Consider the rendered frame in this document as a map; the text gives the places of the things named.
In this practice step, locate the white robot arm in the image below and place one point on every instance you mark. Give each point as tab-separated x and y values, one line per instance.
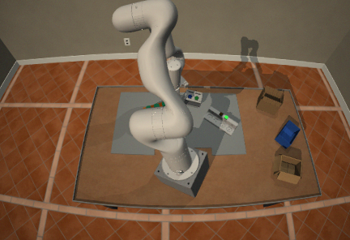
161	78

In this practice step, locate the white push-button panel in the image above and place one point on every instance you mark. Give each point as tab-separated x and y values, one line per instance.
193	98

